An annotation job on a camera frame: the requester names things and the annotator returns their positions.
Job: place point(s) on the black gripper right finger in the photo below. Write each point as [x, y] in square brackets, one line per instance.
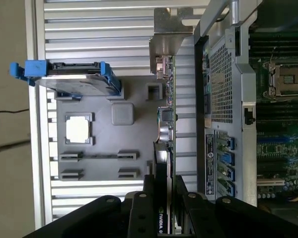
[198, 218]

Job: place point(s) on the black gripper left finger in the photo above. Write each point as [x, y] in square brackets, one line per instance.
[141, 215]

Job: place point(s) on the green graphics card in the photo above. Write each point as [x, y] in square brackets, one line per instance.
[164, 161]

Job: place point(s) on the grey parts rack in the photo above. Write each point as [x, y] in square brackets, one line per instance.
[129, 138]

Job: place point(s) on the white expansion slot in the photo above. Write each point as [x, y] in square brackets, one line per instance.
[270, 182]

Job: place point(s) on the green motherboard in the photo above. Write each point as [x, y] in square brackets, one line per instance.
[275, 153]

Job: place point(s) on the silver CPU chip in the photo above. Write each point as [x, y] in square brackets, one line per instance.
[78, 129]

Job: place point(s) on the open grey PC case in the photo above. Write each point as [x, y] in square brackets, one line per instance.
[245, 86]

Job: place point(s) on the hard disk in blue carrier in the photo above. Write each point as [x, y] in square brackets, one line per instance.
[72, 81]

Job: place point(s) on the CPU socket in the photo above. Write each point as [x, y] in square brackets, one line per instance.
[288, 79]

